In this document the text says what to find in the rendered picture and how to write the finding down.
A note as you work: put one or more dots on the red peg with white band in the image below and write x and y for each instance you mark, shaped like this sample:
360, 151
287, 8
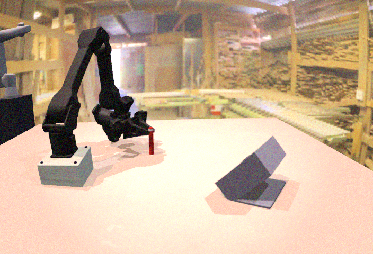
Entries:
151, 140

